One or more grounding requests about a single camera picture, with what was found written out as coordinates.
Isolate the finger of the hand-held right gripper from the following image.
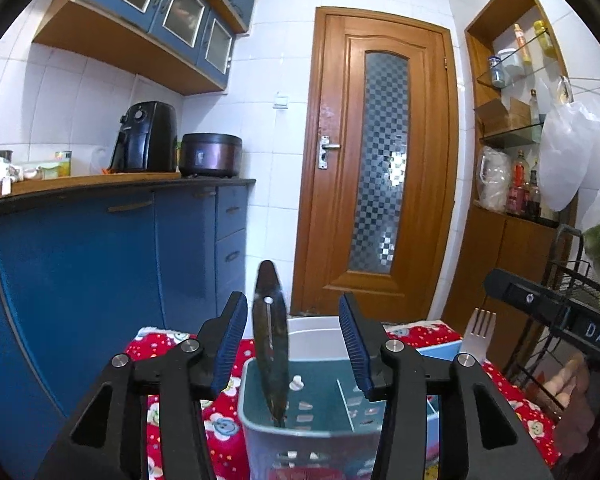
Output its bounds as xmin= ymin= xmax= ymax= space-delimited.
xmin=484 ymin=268 xmax=573 ymax=328

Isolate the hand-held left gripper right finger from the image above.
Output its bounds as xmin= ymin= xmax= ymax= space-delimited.
xmin=338 ymin=292 xmax=556 ymax=480

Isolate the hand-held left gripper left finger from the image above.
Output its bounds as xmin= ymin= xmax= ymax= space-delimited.
xmin=35 ymin=291 xmax=249 ymax=480

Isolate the metal knife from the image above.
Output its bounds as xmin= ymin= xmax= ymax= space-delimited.
xmin=251 ymin=260 xmax=291 ymax=428

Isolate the silver metal fork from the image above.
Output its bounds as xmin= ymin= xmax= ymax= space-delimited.
xmin=462 ymin=308 xmax=497 ymax=366

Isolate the light blue utensil holder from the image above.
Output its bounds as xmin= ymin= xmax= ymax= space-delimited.
xmin=237 ymin=315 xmax=463 ymax=480

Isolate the person's right hand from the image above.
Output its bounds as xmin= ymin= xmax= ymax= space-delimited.
xmin=530 ymin=352 xmax=600 ymax=457

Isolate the dark sauce bottle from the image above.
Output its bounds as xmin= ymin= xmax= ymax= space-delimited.
xmin=527 ymin=160 xmax=543 ymax=221

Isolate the red printed tablecloth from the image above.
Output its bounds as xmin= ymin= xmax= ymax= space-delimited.
xmin=125 ymin=319 xmax=563 ymax=480

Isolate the red label bottle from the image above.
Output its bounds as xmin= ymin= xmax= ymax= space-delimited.
xmin=507 ymin=150 xmax=531 ymax=217

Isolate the clear plastic bag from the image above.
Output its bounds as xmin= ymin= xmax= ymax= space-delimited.
xmin=476 ymin=146 xmax=512 ymax=213

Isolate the white plastic bag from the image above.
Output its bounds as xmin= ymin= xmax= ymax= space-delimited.
xmin=537 ymin=76 xmax=600 ymax=212

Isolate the blue base cabinet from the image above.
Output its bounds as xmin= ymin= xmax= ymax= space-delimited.
xmin=0 ymin=172 xmax=257 ymax=461

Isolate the cardboard box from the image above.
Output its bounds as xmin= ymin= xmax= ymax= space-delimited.
xmin=477 ymin=97 xmax=531 ymax=133

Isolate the brown wooden door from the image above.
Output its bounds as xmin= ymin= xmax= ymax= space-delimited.
xmin=291 ymin=6 xmax=460 ymax=323

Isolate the dark rice cooker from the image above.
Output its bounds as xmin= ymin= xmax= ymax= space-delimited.
xmin=178 ymin=133 xmax=244 ymax=179

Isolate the black air fryer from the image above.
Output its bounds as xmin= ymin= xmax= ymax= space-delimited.
xmin=109 ymin=101 xmax=178 ymax=173

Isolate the blue jar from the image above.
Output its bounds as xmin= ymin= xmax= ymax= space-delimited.
xmin=488 ymin=56 xmax=506 ymax=88

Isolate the white jar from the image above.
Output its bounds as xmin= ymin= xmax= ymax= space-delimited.
xmin=497 ymin=48 xmax=523 ymax=78

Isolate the orange bottle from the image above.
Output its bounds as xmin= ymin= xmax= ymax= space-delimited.
xmin=512 ymin=23 xmax=533 ymax=67

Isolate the yellow bottle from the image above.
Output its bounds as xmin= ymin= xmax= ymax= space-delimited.
xmin=532 ymin=20 xmax=553 ymax=58

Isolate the black wire rack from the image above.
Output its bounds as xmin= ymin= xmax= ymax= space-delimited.
xmin=505 ymin=224 xmax=600 ymax=401

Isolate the wooden wall shelf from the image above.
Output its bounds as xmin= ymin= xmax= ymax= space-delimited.
xmin=462 ymin=0 xmax=581 ymax=371

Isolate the silver door handle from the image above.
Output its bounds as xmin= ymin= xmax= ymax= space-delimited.
xmin=317 ymin=136 xmax=342 ymax=170

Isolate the blue wall cabinet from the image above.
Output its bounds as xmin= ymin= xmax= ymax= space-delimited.
xmin=32 ymin=0 xmax=261 ymax=96

